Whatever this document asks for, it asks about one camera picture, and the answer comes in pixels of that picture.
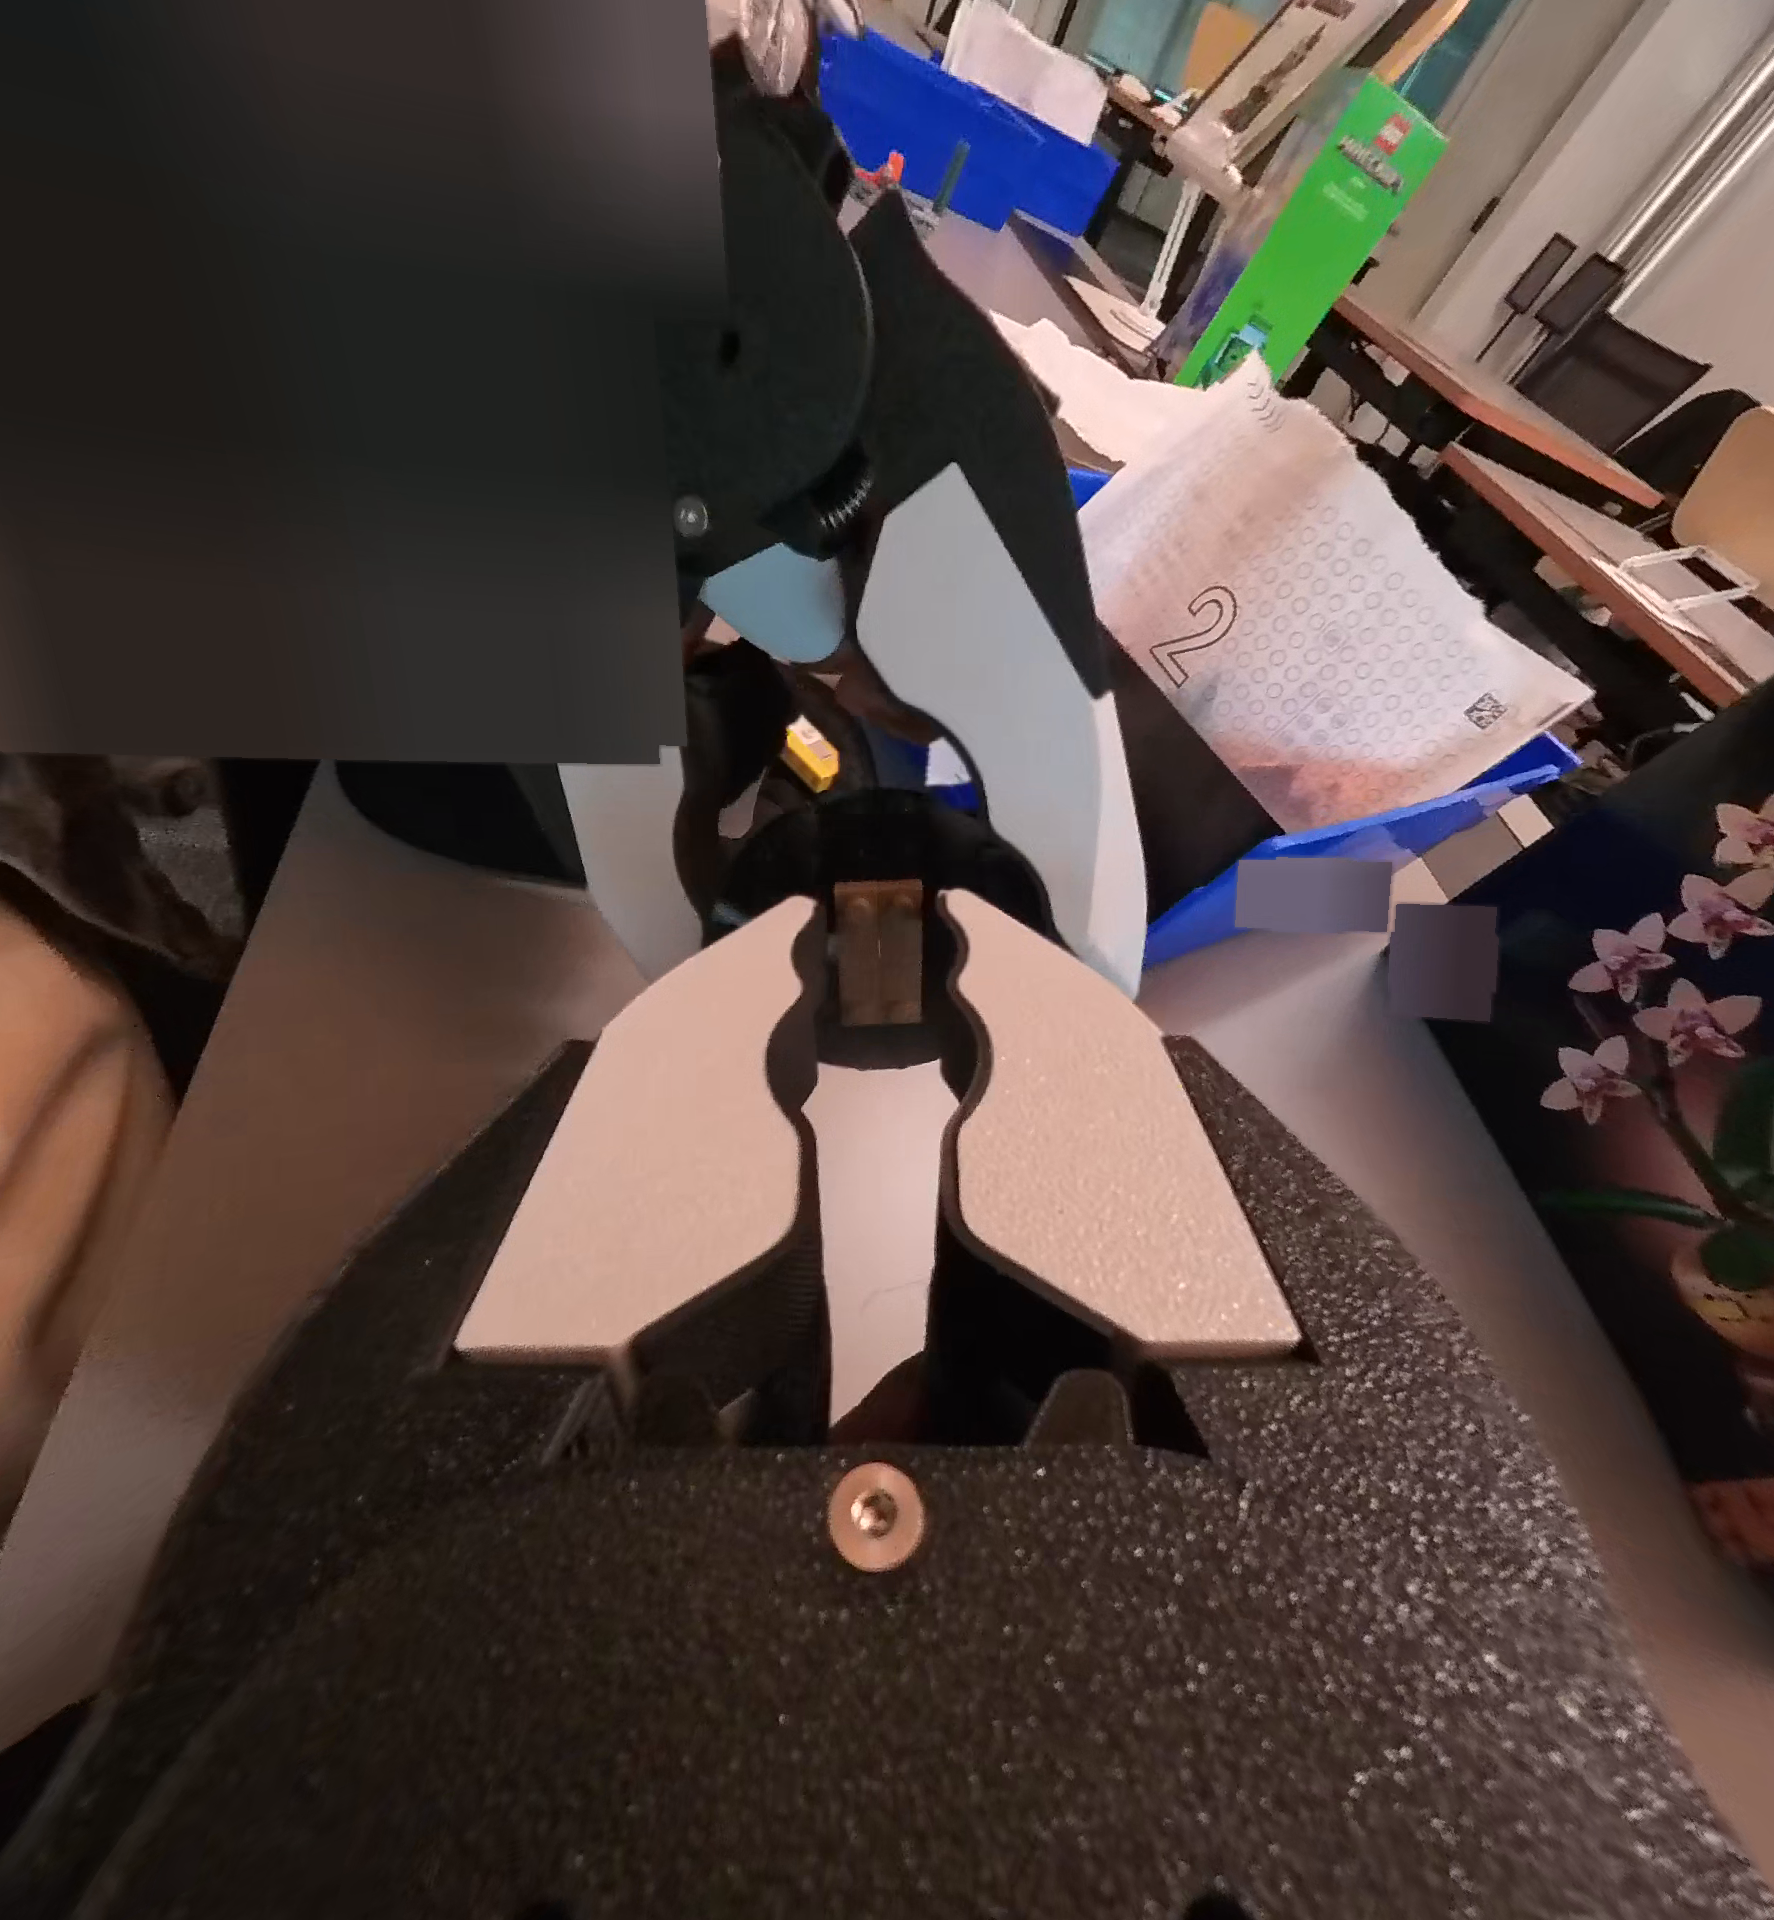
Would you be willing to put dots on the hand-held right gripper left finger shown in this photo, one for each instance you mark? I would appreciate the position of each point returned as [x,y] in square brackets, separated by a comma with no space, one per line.
[647,1169]

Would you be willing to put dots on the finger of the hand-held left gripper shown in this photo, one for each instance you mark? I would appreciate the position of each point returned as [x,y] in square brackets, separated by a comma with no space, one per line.
[624,855]
[977,645]

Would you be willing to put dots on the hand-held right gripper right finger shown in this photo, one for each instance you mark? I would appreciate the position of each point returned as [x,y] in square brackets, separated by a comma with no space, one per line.
[1112,1185]

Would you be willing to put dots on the round black lego assembly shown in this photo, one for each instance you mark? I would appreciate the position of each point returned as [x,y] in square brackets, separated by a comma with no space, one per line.
[963,855]

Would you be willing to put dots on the blue plastic bin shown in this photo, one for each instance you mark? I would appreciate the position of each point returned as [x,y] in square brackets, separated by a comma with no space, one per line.
[1203,908]
[901,119]

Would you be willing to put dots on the yellow lego brick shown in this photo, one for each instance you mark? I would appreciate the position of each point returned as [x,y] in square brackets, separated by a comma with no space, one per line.
[815,754]

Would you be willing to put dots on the small colourful lego build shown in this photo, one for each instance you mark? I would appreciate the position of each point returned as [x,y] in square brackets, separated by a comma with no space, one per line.
[952,180]

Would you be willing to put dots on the black orchid lego box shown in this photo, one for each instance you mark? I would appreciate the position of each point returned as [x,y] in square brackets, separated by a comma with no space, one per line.
[1652,1199]

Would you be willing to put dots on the green lego box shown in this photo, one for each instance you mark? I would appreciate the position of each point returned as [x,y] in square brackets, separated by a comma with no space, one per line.
[1322,224]

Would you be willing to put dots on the crumpled white paper bag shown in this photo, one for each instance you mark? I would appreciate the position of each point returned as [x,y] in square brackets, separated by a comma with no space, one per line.
[1112,389]

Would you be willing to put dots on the large printed white paper bag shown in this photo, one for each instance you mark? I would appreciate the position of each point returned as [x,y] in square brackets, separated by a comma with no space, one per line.
[1322,599]

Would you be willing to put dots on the white box stand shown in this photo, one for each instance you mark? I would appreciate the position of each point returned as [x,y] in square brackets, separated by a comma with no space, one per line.
[1187,164]

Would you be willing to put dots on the wooden table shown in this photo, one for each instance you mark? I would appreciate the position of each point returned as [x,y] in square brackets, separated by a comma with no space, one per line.
[1487,375]
[1622,585]

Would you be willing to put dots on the person's beige shirt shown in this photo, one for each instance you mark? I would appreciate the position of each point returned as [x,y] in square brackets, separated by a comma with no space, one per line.
[18,1199]

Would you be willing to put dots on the black office chair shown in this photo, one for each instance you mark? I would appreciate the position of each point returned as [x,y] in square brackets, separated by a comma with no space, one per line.
[1622,382]

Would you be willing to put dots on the clear acrylic stand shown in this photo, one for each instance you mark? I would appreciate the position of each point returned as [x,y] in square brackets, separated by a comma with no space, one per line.
[1690,576]

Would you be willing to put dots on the pale wooden chair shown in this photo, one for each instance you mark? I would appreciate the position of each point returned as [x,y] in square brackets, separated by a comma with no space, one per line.
[1773,510]

